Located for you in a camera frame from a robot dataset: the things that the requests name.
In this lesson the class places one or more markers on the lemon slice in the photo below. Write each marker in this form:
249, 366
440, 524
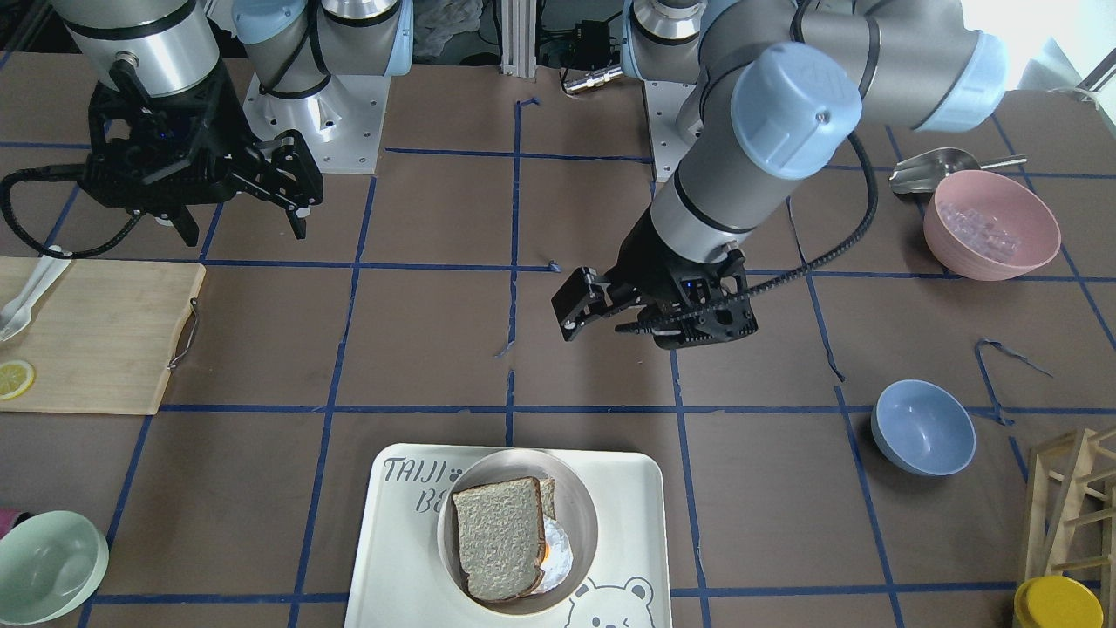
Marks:
17, 378

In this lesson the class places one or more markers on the wooden cutting board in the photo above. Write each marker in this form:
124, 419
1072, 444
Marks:
102, 338

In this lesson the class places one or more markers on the light green bowl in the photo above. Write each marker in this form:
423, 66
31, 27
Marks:
50, 565

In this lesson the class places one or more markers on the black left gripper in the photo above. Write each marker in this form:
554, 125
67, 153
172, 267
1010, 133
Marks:
643, 255

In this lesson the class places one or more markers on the pink cloth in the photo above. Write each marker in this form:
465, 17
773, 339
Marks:
10, 518

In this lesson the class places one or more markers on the cream bear tray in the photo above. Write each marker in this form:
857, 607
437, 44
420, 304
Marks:
399, 580

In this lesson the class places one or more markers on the wooden cup rack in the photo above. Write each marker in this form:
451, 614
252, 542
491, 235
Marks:
1070, 487

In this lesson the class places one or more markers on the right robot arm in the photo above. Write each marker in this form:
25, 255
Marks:
296, 48

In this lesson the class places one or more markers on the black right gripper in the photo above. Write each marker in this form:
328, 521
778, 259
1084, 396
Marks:
228, 119

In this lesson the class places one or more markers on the yellow mug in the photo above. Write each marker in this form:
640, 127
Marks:
1056, 601

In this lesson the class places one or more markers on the fried egg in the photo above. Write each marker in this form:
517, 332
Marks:
558, 557

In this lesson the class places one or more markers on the brown crust bread slice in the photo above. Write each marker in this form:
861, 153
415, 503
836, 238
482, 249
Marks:
501, 538

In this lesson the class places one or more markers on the metal scoop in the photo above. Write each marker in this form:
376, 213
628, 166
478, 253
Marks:
922, 173

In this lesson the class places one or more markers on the aluminium frame post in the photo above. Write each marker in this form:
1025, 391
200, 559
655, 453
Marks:
518, 28

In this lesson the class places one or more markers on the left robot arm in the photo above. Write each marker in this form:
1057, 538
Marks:
778, 87

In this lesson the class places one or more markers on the pink bowl with ice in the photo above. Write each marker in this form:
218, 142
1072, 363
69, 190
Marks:
986, 227

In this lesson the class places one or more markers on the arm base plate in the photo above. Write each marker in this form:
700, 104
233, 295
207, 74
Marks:
674, 122
342, 124

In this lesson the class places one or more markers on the white plastic spoon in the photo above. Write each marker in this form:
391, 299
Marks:
16, 314

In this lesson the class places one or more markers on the blue bowl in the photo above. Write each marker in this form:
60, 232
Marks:
923, 429

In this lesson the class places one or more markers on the bread slice under egg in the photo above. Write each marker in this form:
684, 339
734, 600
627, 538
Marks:
547, 489

